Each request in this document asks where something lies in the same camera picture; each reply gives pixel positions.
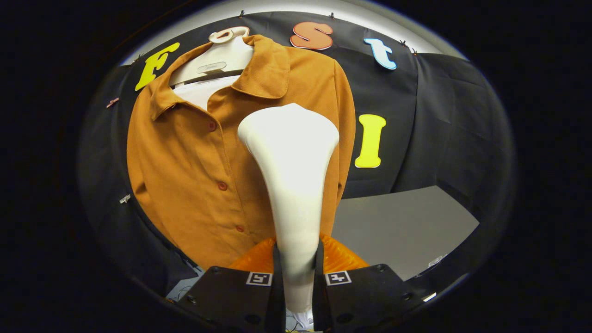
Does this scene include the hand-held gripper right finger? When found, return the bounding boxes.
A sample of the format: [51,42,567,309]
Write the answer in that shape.
[312,234,435,333]

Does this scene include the white garment steamer head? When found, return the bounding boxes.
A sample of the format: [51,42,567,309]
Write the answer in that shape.
[237,103,340,315]

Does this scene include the white steamer hanger board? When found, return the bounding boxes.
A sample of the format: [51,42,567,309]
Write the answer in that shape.
[169,26,255,111]

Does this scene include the orange button-up shirt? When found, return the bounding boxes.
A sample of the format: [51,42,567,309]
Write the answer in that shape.
[126,34,357,271]

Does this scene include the row of black backdrop clips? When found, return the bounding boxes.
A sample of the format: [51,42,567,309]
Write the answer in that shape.
[132,10,419,63]

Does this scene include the black backdrop cloth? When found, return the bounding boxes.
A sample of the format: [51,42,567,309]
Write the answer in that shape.
[79,12,515,296]

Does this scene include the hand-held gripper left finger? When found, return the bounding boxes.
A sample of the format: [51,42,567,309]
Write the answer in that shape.
[178,237,286,333]

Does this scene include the grey cabinet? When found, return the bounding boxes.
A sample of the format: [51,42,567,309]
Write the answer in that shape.
[331,185,480,282]

